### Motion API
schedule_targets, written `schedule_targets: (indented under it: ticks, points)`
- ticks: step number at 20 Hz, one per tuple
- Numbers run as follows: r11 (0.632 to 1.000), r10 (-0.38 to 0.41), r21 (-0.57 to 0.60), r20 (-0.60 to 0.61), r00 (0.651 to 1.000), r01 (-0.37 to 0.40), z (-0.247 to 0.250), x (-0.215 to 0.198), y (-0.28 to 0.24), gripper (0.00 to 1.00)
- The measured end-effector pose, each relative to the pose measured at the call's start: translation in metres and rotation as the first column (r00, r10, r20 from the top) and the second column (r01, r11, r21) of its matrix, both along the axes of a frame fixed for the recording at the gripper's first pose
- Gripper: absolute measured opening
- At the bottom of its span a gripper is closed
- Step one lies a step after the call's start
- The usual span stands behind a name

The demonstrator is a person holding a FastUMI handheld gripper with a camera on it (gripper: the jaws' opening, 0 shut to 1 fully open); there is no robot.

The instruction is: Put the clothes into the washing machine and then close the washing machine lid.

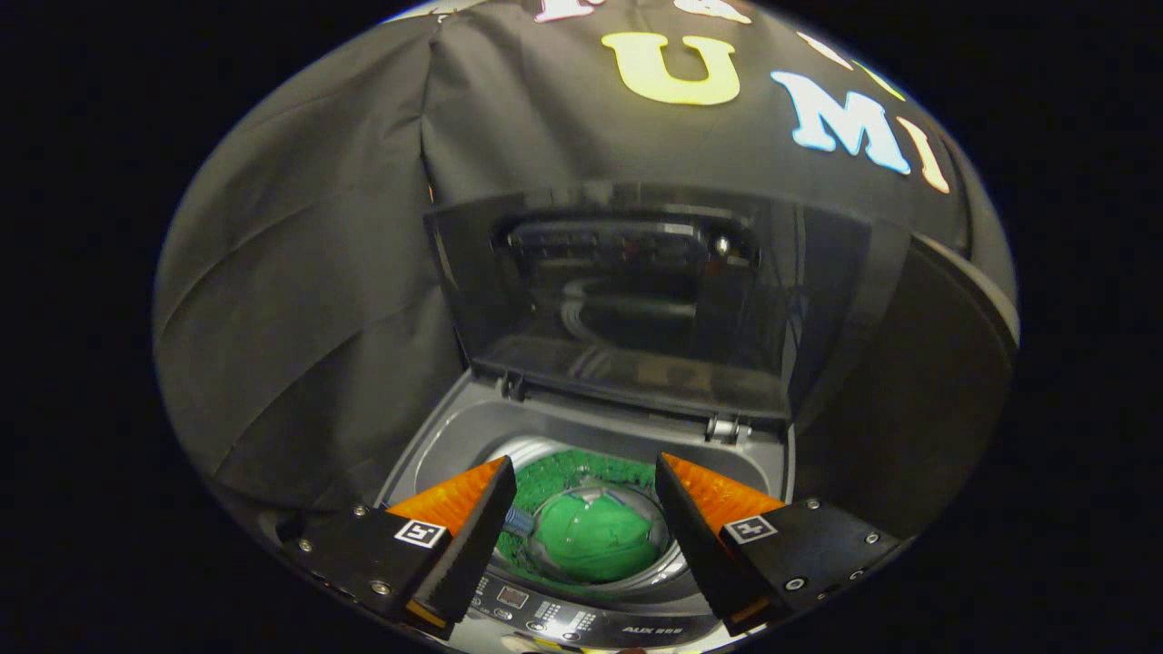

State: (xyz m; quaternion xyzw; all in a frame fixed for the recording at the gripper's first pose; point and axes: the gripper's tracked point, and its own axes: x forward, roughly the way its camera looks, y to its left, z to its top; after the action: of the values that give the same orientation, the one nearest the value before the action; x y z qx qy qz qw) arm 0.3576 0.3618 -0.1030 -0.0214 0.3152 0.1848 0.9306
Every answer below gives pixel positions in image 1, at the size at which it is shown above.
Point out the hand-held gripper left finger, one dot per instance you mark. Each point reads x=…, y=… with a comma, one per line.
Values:
x=468, y=545

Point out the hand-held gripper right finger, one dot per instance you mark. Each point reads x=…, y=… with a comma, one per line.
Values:
x=700, y=545

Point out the green polo shirt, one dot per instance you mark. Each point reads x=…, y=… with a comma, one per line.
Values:
x=595, y=540

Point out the grey washing machine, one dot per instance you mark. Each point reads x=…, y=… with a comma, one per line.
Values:
x=472, y=427

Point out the dark washing machine lid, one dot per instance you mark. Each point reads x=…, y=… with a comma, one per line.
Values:
x=636, y=300

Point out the black backdrop cloth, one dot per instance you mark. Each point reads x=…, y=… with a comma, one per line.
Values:
x=318, y=291

